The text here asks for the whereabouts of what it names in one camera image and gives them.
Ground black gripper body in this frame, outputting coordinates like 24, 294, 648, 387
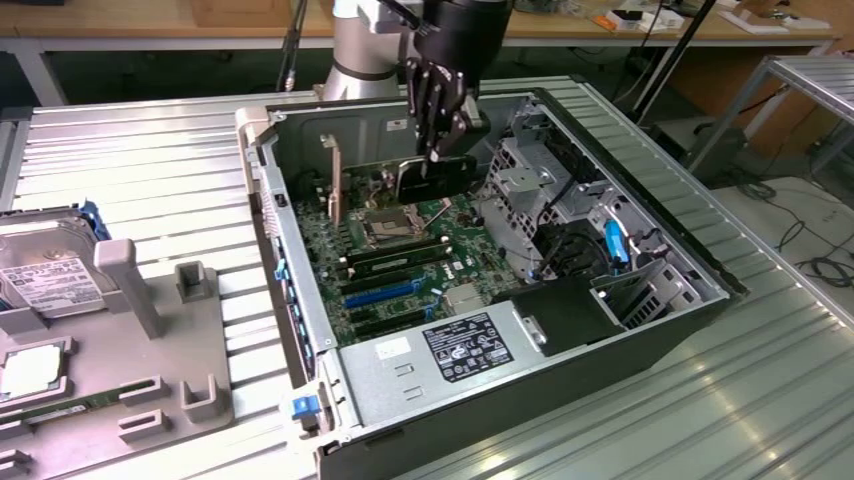
412, 0, 513, 87

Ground Nvidia graphics card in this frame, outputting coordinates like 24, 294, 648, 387
317, 132, 480, 226

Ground perforated metal drive cage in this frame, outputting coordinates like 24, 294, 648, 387
480, 135, 606, 254

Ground metal socket cover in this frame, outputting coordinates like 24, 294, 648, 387
416, 197, 461, 234

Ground CPU socket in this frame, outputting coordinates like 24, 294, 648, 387
357, 207, 428, 250

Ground green motherboard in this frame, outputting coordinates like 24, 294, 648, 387
292, 172, 532, 346

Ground orange and white box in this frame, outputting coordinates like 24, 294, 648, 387
592, 7, 688, 34

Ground black installed RAM stick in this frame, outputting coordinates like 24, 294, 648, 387
343, 238, 453, 282

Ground black tripod pole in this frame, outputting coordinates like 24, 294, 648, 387
628, 0, 714, 119

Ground long black expansion slot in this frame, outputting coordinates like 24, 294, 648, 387
337, 272, 428, 300

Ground small silver chipset heatsink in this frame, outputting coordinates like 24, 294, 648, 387
444, 286, 487, 310

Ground blue expansion slot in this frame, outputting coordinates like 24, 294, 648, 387
341, 283, 433, 310

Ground wooden desk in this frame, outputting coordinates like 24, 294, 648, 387
0, 0, 843, 54

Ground short black expansion slot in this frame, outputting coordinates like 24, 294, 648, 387
347, 307, 428, 327
356, 319, 433, 340

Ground white paper stack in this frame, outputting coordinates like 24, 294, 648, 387
716, 8, 794, 36

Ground black plastic shroud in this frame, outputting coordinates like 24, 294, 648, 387
491, 277, 630, 357

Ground metal disk bay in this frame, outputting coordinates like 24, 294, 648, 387
590, 257, 712, 332

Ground grey power supply unit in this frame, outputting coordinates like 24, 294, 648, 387
335, 298, 539, 429

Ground blue disk caddy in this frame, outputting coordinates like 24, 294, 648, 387
65, 198, 112, 242

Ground open black PC case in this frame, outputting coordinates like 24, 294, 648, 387
233, 74, 750, 480

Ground blue case latch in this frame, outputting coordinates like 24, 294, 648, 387
284, 394, 321, 420

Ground silver hard disk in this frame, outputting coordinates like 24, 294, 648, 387
0, 207, 108, 321

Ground grey parts rack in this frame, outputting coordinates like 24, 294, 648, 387
0, 238, 240, 480

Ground silver CPU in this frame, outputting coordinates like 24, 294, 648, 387
0, 345, 66, 402

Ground green RAM stick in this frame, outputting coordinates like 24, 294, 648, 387
0, 387, 128, 429

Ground black camera cable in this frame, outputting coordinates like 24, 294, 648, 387
379, 0, 432, 39

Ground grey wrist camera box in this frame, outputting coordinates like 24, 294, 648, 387
356, 0, 425, 34

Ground hanging cable with plug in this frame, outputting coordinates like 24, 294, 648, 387
277, 0, 309, 93

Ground black power wire bundle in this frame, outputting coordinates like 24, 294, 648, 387
531, 222, 619, 282

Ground metal frame table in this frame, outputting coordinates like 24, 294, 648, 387
684, 53, 854, 174

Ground black tangled cables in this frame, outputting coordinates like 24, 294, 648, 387
736, 179, 854, 290

